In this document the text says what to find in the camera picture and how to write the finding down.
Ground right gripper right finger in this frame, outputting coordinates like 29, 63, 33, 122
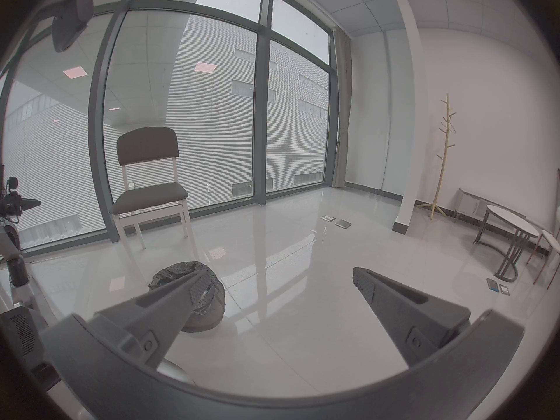
353, 267, 471, 369

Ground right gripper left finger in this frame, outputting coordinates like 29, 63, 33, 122
90, 268, 213, 369

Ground black plastic bag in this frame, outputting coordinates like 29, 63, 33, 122
149, 261, 226, 333

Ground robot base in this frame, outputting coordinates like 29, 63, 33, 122
0, 278, 196, 420

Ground grey chair with white legs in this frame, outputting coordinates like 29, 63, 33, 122
109, 126, 191, 251

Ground grey metal low rack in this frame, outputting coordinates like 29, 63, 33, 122
453, 188, 526, 236

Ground round white table black legs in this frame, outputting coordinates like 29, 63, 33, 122
474, 204, 541, 281

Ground white table wooden legs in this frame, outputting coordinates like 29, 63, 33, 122
525, 229, 560, 288

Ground wooden coat stand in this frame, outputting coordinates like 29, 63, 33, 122
416, 93, 458, 221

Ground grey curtain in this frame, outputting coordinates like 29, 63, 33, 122
332, 29, 353, 189

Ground window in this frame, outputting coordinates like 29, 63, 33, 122
0, 0, 353, 261

